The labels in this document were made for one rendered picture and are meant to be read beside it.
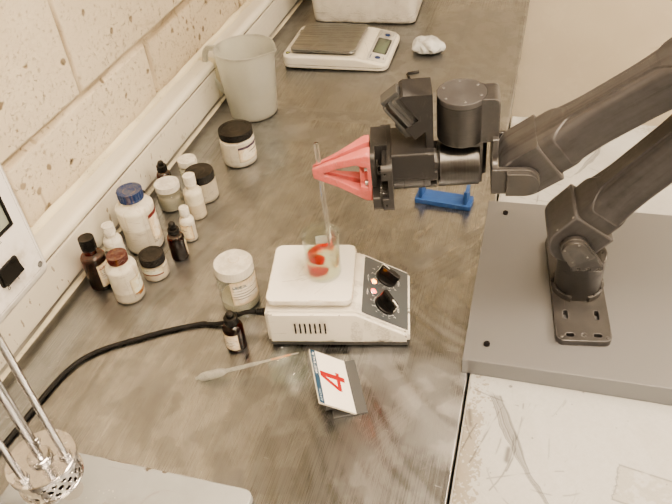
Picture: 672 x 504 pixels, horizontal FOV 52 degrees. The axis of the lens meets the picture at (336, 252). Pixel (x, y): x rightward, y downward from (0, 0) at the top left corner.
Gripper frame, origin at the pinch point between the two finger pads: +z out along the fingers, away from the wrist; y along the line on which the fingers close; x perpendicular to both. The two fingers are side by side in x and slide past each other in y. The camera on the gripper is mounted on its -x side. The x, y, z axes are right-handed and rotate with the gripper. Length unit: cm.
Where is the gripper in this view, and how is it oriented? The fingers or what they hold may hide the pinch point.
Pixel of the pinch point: (319, 171)
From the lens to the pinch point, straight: 87.3
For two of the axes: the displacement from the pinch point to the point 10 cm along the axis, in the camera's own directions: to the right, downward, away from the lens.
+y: -0.4, 6.5, -7.6
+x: 1.1, 7.6, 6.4
